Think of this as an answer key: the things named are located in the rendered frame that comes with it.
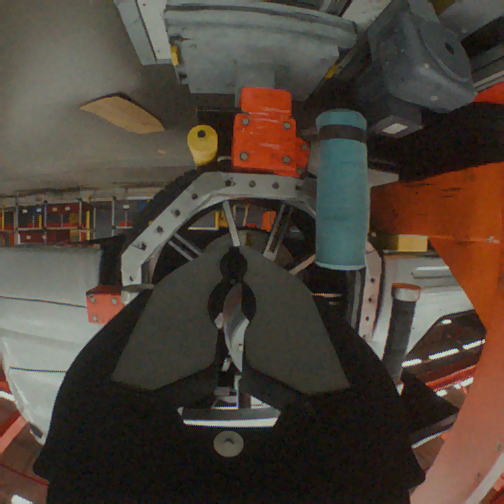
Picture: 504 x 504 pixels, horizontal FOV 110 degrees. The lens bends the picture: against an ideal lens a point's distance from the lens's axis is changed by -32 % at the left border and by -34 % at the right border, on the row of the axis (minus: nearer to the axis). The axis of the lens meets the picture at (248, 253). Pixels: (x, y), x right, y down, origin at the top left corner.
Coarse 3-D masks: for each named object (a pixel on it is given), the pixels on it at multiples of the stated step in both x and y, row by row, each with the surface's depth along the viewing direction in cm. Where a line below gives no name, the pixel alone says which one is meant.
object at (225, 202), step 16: (208, 208) 61; (224, 208) 58; (272, 208) 76; (288, 208) 60; (304, 208) 58; (272, 224) 61; (288, 224) 60; (304, 224) 71; (176, 240) 58; (272, 240) 60; (160, 256) 58; (192, 256) 59; (272, 256) 60; (160, 272) 65; (320, 272) 79; (336, 272) 67; (224, 288) 60; (320, 288) 80; (336, 288) 68; (336, 304) 64; (224, 352) 80; (224, 368) 62
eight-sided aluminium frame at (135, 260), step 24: (192, 192) 47; (216, 192) 47; (240, 192) 48; (264, 192) 48; (288, 192) 49; (312, 192) 49; (168, 216) 47; (144, 240) 47; (144, 264) 50; (360, 288) 55; (360, 312) 54; (216, 408) 52
